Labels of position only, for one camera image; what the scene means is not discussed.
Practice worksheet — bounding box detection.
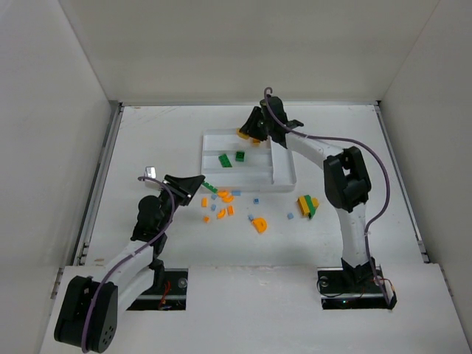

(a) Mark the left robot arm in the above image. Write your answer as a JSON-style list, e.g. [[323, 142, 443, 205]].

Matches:
[[53, 175, 205, 353]]

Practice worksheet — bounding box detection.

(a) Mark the orange D-shaped arch brick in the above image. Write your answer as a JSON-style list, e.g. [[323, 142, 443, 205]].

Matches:
[[251, 218, 268, 234]]

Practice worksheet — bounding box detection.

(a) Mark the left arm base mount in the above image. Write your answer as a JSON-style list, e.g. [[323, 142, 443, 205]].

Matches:
[[119, 260, 189, 312]]

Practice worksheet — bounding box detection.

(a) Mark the yellow large duplo brick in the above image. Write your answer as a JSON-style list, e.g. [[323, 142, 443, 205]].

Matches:
[[297, 195, 316, 218]]

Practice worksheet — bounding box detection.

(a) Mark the white compartment tray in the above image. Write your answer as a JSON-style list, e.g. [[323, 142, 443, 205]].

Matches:
[[201, 128, 296, 192]]

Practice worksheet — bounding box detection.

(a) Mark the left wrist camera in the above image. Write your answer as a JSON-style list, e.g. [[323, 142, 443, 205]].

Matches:
[[145, 166, 156, 178]]

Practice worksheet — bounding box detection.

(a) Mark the green square duplo brick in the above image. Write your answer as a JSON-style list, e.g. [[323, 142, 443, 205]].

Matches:
[[235, 150, 246, 162]]

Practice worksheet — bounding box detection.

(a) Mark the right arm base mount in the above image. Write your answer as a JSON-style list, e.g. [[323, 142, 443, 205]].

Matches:
[[316, 267, 398, 310]]

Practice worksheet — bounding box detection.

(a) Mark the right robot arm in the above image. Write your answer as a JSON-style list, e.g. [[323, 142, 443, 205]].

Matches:
[[240, 94, 375, 293]]

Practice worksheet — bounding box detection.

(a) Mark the green thin lego plate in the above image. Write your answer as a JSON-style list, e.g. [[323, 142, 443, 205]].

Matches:
[[202, 181, 218, 194]]

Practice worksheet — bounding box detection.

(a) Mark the yellow long duplo brick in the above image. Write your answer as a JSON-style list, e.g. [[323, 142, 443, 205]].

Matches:
[[237, 129, 251, 139]]

